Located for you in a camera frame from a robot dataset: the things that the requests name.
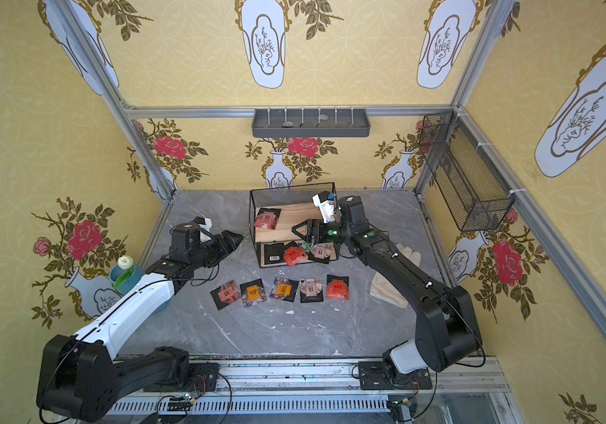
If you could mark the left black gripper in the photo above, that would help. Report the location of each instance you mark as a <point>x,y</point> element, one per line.
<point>218,246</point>

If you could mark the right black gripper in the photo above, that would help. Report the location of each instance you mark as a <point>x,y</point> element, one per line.
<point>321,231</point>

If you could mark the floral tea bag shelf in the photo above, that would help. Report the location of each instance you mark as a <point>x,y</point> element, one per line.
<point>321,253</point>

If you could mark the red tea bag shelf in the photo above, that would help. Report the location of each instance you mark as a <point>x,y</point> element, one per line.
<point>294,255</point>

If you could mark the pink label tea bag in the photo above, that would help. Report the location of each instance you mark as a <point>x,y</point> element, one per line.
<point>226,294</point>

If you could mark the beige floral tea bag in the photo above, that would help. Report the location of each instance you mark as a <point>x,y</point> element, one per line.
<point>311,290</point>

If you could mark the orange label tea bag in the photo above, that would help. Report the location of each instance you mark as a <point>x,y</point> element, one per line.
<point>284,289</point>

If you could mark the red black tea bag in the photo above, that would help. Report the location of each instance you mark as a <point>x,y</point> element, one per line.
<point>338,288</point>

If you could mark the earl grey red tea bag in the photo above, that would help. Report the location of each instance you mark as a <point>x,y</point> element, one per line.
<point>267,218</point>

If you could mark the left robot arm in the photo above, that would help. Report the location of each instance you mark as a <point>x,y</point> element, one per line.
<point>81,377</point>

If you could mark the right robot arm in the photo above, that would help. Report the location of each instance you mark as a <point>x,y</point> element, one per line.
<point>446,331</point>

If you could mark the green tea bag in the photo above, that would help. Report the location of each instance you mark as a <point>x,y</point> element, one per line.
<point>307,247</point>

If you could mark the large black barcode packet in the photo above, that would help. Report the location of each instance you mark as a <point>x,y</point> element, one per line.
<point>272,254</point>

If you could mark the teal vase with flower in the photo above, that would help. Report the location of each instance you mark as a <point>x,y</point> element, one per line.
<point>125,275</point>

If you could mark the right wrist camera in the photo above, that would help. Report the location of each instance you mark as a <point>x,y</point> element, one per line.
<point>325,202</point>

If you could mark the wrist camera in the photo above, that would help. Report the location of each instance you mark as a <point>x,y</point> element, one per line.
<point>325,202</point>
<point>205,228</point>

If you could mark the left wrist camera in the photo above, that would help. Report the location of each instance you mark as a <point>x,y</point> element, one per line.
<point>205,228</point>

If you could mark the black wire mesh shelf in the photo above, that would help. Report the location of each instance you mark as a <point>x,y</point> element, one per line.
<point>297,206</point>

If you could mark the grey wall tray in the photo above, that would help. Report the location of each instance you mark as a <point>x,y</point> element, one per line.
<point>314,122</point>

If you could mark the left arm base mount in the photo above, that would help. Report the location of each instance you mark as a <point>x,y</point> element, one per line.
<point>201,377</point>

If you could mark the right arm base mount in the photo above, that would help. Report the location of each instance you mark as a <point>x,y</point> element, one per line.
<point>379,375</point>

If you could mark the black wall mesh basket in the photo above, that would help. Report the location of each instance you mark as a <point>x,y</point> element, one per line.
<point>476,194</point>

